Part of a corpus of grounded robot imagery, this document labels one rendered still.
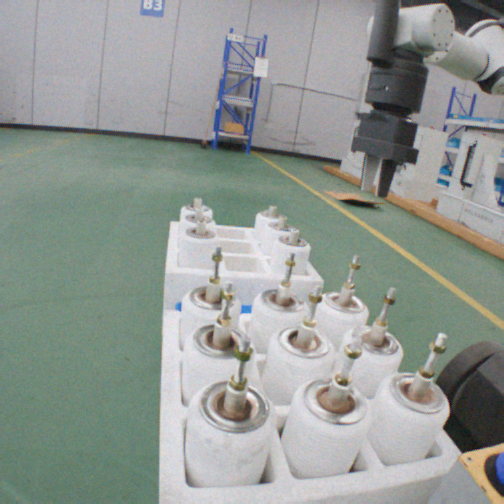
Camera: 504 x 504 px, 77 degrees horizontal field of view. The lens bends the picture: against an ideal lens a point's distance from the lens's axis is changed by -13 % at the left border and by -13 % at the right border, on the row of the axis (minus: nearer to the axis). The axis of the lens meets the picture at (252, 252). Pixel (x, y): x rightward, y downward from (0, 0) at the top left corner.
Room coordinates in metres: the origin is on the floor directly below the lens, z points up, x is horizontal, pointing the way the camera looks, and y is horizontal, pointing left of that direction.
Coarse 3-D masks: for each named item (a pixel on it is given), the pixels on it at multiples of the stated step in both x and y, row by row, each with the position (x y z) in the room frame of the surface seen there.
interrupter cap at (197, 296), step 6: (198, 288) 0.53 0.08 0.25; (204, 288) 0.53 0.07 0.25; (222, 288) 0.54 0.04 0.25; (192, 294) 0.51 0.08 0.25; (198, 294) 0.51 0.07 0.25; (204, 294) 0.52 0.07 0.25; (192, 300) 0.48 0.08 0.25; (198, 300) 0.49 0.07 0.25; (204, 300) 0.50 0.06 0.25; (222, 300) 0.51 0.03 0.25; (234, 300) 0.51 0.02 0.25; (198, 306) 0.47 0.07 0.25; (204, 306) 0.47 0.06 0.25; (210, 306) 0.48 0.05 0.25; (216, 306) 0.48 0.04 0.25
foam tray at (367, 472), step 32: (256, 384) 0.40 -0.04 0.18; (160, 416) 0.31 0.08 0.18; (160, 448) 0.26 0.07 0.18; (448, 448) 0.31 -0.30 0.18; (160, 480) 0.22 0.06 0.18; (288, 480) 0.25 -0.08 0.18; (320, 480) 0.25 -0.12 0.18; (352, 480) 0.25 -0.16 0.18; (384, 480) 0.26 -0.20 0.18; (416, 480) 0.26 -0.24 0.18
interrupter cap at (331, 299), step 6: (330, 294) 0.59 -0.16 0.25; (336, 294) 0.59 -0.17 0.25; (324, 300) 0.56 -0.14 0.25; (330, 300) 0.56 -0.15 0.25; (336, 300) 0.57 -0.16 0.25; (354, 300) 0.58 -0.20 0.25; (360, 300) 0.58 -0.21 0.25; (330, 306) 0.54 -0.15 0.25; (336, 306) 0.54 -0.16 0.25; (342, 306) 0.55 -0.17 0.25; (348, 306) 0.56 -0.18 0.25; (354, 306) 0.56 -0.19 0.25; (360, 306) 0.56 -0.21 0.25; (348, 312) 0.53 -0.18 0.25; (354, 312) 0.53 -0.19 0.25; (360, 312) 0.54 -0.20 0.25
